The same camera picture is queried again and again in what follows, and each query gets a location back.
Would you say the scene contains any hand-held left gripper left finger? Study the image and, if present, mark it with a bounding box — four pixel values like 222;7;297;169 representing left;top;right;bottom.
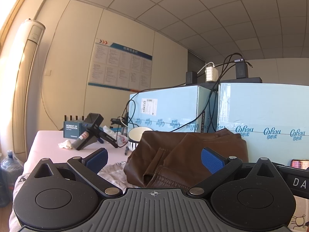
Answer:
29;148;123;197

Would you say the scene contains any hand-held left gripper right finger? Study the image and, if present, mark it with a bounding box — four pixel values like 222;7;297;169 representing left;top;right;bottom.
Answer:
189;147;280;196

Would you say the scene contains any printed cloth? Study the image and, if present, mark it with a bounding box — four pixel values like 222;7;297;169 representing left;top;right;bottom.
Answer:
10;161;309;232

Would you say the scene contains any black smartphone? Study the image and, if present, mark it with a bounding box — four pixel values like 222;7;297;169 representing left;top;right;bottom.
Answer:
291;159;309;169

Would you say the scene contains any white plastic bag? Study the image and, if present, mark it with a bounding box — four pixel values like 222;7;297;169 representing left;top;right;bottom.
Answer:
103;126;128;143

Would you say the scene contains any brown leather garment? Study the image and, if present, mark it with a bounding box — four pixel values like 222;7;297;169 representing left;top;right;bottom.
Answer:
124;129;249;190

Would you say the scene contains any black handheld device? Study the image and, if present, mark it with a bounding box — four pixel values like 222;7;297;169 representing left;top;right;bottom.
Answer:
76;113;119;151

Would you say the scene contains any crumpled white tissue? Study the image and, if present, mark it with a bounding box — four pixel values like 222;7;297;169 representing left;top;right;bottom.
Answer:
58;139;73;149

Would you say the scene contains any black router box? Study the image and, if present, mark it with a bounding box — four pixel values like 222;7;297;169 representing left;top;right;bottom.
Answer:
63;115;85;139

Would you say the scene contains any white striped bowl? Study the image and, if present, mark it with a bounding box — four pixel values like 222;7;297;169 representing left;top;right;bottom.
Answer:
127;127;154;150

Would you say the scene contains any light blue box white label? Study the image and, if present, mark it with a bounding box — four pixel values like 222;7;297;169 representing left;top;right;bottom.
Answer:
128;85;219;136

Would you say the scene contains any large light blue box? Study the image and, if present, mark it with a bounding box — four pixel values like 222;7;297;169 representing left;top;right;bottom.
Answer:
216;82;309;167

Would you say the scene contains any small black adapter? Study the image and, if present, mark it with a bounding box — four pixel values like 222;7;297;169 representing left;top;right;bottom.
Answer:
186;71;198;85

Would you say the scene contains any black flat board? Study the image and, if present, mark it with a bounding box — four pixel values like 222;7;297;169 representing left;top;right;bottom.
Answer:
186;77;262;84

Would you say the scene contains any large water bottle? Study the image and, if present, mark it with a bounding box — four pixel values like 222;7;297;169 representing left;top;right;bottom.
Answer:
0;150;25;207

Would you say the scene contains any tall black adapter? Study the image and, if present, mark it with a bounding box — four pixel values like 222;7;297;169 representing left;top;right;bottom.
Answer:
235;58;249;79

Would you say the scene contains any standing air conditioner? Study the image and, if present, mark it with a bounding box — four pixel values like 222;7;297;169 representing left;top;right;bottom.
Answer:
12;18;46;162

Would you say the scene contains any white cable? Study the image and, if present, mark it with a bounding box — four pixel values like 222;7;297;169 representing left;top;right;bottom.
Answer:
197;62;215;75

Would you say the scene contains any wall poster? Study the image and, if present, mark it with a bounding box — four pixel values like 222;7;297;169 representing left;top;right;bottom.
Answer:
88;38;153;92

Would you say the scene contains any black cable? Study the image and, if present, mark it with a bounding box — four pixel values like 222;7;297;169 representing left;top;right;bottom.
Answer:
120;52;254;136

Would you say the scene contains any wooden window frame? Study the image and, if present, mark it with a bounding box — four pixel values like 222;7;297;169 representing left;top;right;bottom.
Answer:
0;0;32;51

